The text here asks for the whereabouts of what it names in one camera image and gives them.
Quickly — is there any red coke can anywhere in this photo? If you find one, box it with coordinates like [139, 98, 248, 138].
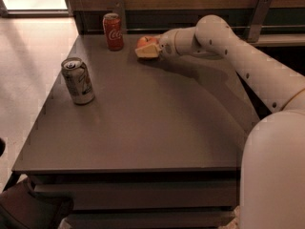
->
[103, 12, 124, 51]

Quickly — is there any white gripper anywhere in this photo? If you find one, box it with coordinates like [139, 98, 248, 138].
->
[135, 30, 178, 59]

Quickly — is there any red orange apple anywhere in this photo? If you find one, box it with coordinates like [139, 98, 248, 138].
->
[136, 35, 158, 48]

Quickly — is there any metal wall bracket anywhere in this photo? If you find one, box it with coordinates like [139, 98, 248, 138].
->
[111, 0, 127, 34]
[245, 0, 273, 43]

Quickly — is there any grey lower drawer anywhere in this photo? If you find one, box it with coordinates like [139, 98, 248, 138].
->
[67, 211, 234, 229]

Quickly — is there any white silver soda can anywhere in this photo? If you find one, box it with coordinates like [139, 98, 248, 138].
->
[61, 57, 94, 105]

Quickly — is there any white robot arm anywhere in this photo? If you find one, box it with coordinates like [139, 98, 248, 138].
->
[135, 14, 305, 229]

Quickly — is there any grey drawer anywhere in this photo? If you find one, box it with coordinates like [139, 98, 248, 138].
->
[67, 211, 234, 229]
[34, 181, 238, 210]

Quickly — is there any grey upper drawer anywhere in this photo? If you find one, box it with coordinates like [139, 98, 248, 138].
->
[34, 181, 238, 210]

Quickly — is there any metal wall rail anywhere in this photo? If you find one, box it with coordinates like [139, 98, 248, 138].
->
[85, 24, 305, 35]

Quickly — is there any right metal wall bracket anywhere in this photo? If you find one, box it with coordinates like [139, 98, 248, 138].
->
[245, 0, 273, 43]

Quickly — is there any left metal wall bracket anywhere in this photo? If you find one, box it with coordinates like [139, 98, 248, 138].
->
[111, 0, 127, 34]

